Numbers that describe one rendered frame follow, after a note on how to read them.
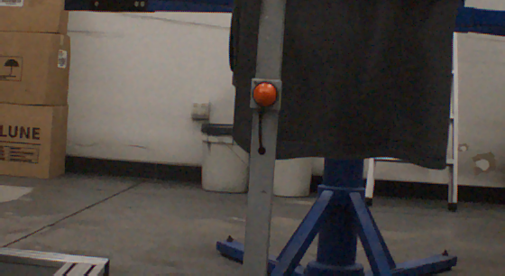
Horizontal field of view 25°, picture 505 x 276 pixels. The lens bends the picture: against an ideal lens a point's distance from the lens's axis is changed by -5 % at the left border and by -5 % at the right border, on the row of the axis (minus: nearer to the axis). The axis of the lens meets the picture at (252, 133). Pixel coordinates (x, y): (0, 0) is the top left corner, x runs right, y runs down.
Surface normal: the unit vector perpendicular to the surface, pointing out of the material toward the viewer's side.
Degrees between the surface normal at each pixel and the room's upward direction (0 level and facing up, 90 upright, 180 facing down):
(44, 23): 93
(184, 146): 90
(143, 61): 90
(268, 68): 90
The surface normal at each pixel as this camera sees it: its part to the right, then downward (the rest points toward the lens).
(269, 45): -0.09, 0.04
